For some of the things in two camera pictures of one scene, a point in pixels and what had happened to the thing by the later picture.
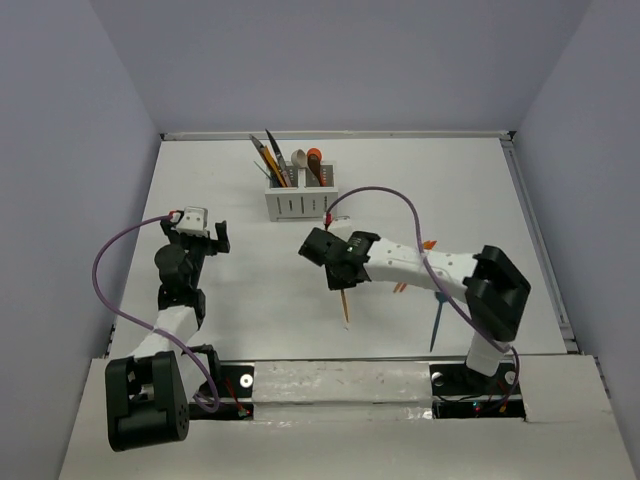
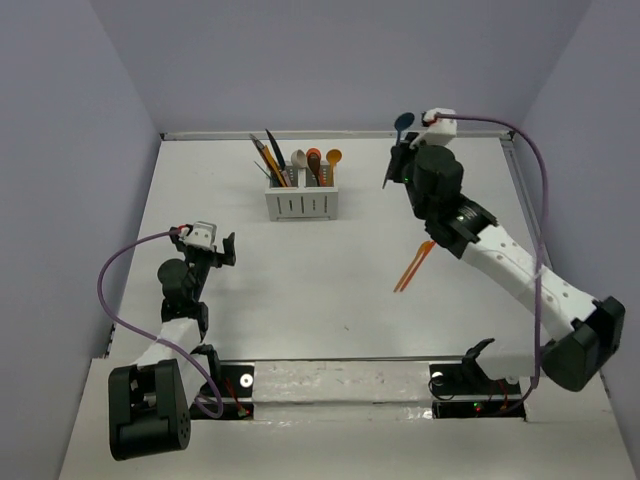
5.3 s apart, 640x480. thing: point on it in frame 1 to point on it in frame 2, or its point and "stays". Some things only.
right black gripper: [335, 281] to [396, 173]
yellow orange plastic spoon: [345, 307] to [333, 156]
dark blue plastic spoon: [441, 298] to [403, 121]
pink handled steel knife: [287, 178] stays
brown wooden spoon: [314, 163] stays
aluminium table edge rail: [340, 135] stays
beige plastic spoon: [299, 158] stays
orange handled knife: [274, 167] stays
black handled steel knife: [277, 149] stays
